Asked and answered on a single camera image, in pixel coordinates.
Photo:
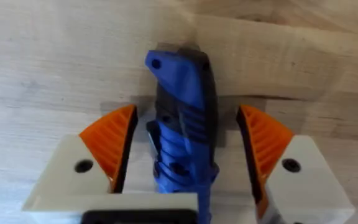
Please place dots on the blue electric screwdriver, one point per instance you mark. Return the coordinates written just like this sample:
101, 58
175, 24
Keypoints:
182, 124

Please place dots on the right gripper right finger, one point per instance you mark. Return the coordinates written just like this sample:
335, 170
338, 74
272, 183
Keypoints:
278, 168

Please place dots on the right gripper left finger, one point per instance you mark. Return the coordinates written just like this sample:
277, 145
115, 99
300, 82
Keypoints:
104, 161

